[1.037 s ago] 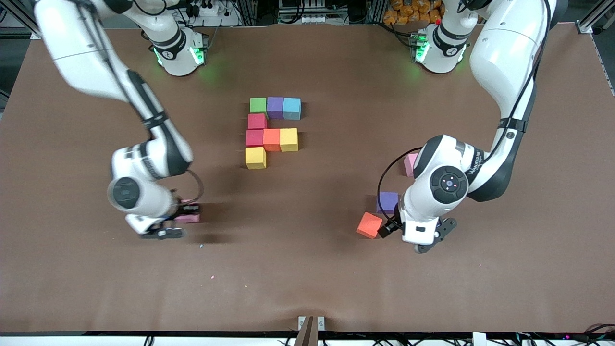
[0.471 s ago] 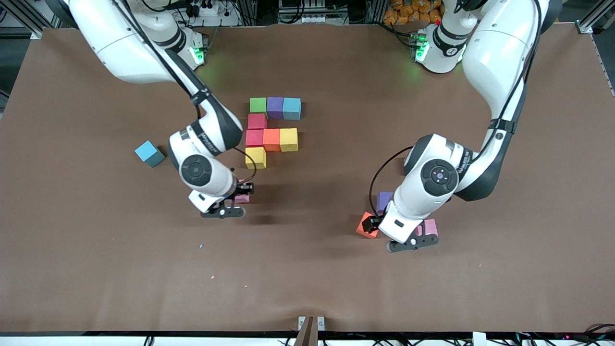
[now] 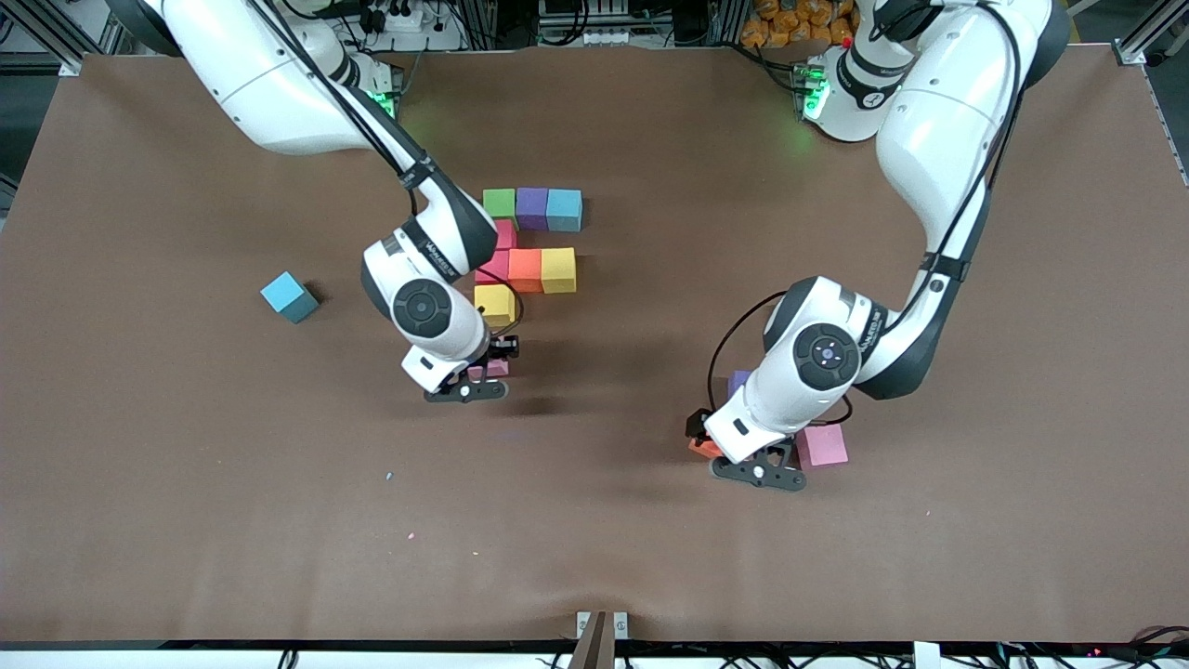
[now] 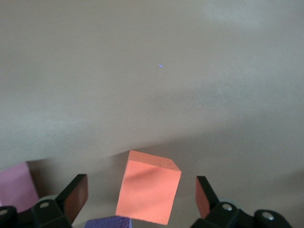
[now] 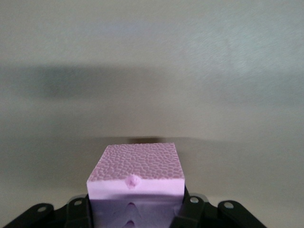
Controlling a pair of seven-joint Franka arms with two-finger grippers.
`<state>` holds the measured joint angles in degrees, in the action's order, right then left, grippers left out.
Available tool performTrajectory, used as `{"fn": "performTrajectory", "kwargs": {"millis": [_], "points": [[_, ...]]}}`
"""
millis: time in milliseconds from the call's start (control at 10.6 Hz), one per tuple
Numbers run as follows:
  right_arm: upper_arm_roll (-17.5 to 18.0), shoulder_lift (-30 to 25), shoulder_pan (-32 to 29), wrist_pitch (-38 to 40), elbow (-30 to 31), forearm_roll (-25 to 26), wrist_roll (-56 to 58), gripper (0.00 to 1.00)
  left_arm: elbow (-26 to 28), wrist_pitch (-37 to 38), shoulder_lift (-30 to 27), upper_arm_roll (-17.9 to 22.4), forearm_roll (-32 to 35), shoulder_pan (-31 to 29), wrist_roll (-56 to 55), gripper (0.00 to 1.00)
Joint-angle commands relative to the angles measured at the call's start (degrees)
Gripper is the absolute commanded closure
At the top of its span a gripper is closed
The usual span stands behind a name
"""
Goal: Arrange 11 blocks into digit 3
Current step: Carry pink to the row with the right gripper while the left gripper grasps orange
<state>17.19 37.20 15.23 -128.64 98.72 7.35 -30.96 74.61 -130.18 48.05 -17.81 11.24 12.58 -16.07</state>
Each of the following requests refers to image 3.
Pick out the yellow foam cube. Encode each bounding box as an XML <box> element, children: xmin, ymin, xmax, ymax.
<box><xmin>474</xmin><ymin>284</ymin><xmax>517</xmax><ymax>328</ymax></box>
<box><xmin>542</xmin><ymin>247</ymin><xmax>578</xmax><ymax>295</ymax></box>

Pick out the light blue foam cube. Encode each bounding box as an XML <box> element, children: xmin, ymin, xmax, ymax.
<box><xmin>546</xmin><ymin>190</ymin><xmax>584</xmax><ymax>233</ymax></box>
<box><xmin>260</xmin><ymin>271</ymin><xmax>320</xmax><ymax>324</ymax></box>

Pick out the white rack equipment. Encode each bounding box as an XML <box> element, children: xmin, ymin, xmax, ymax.
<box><xmin>537</xmin><ymin>0</ymin><xmax>672</xmax><ymax>47</ymax></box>

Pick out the white power strip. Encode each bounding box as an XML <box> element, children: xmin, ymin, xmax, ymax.
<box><xmin>360</xmin><ymin>0</ymin><xmax>454</xmax><ymax>34</ymax></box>

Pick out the bag of orange items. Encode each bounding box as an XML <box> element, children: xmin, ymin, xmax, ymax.
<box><xmin>741</xmin><ymin>0</ymin><xmax>860</xmax><ymax>49</ymax></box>

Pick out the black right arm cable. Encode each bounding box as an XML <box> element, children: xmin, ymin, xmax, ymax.
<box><xmin>478</xmin><ymin>288</ymin><xmax>525</xmax><ymax>343</ymax></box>

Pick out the metal table edge bracket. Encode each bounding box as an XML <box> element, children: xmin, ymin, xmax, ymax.
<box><xmin>568</xmin><ymin>610</ymin><xmax>630</xmax><ymax>669</ymax></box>

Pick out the aluminium frame profile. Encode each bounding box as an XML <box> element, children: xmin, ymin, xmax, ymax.
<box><xmin>1113</xmin><ymin>0</ymin><xmax>1189</xmax><ymax>66</ymax></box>
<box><xmin>0</xmin><ymin>0</ymin><xmax>126</xmax><ymax>77</ymax></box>

